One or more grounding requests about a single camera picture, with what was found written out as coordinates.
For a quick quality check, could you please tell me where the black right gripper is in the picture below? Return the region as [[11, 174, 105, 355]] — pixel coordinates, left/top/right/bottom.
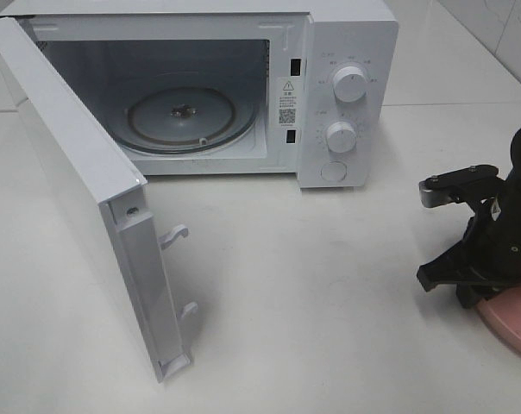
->
[[417, 202, 521, 309]]

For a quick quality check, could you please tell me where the pink round plate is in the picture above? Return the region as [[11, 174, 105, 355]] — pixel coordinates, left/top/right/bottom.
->
[[476, 286, 521, 354]]

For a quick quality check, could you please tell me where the round white door button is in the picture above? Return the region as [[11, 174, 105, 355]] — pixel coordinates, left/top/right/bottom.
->
[[320, 161, 347, 182]]

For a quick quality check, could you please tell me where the white microwave door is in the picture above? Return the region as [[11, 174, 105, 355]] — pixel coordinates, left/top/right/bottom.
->
[[0, 17, 197, 380]]

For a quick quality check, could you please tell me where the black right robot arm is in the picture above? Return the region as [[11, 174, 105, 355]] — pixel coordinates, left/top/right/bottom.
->
[[417, 129, 521, 308]]

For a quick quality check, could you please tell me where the lower white timer knob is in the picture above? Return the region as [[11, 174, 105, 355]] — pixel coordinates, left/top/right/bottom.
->
[[325, 122, 357, 154]]

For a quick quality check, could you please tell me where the upper white power knob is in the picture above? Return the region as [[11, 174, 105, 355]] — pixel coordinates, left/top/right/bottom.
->
[[332, 63, 368, 104]]

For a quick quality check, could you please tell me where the white warning sticker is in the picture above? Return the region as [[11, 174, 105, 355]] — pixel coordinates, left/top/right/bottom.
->
[[275, 77, 303, 127]]

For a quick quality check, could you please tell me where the white microwave oven body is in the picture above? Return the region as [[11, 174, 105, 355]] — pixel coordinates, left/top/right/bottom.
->
[[0, 1, 399, 188]]

